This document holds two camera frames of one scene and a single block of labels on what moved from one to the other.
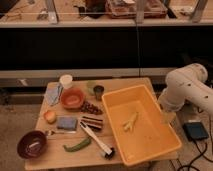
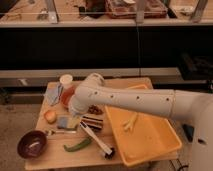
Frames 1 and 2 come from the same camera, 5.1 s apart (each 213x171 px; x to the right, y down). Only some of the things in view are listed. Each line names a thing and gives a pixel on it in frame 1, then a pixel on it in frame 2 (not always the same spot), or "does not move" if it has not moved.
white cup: [66, 80] does not move
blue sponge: [67, 122] does not move
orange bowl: [72, 98] does not move
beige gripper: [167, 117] → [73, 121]
